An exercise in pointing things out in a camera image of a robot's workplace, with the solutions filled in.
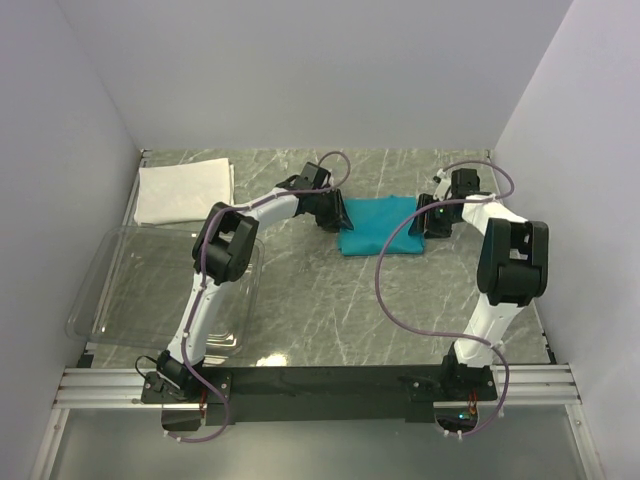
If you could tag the clear plastic bin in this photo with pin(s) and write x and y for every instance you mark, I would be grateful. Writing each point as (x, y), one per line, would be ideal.
(136, 290)

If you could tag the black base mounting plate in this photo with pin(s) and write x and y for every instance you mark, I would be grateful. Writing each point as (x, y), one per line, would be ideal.
(267, 394)

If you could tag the folded white t shirt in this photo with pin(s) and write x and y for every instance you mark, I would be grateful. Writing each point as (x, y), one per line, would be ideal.
(183, 193)

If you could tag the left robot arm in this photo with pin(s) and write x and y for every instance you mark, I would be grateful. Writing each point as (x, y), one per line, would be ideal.
(222, 253)

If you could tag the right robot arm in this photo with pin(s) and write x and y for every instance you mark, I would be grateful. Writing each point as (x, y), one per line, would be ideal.
(512, 270)

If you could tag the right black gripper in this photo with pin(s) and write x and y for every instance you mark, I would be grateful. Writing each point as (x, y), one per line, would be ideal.
(434, 230)

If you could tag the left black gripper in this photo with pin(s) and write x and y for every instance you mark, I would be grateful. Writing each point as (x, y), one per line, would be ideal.
(338, 220)

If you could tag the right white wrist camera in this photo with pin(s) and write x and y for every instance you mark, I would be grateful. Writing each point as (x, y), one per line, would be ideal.
(443, 185)

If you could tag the teal t shirt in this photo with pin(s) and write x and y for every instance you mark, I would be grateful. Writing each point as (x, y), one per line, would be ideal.
(374, 220)

